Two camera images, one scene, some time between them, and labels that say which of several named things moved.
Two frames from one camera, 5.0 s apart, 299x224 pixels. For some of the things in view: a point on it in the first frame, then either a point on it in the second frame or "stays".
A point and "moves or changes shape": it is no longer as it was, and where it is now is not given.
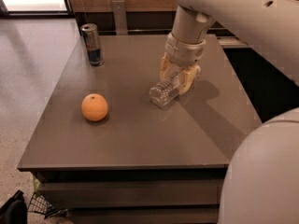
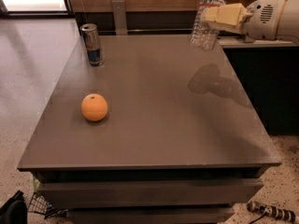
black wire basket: x=40 y=204 stays
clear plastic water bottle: x=165 y=91 moves or changes shape
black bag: x=14 y=211 stays
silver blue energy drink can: x=93 y=47 stays
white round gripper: x=184 y=52 → x=263 y=18
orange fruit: x=94 y=107 stays
